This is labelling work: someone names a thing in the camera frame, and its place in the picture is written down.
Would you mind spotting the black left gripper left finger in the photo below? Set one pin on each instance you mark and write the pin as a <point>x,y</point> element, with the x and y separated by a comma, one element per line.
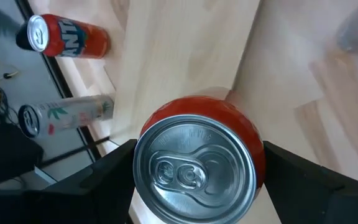
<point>98,193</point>

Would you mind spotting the orange Fanta soda can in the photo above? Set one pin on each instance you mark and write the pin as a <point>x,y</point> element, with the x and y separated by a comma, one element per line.
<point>82,37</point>
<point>197,161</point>

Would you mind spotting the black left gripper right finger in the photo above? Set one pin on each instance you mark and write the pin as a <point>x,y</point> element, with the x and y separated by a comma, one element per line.
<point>306,199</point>

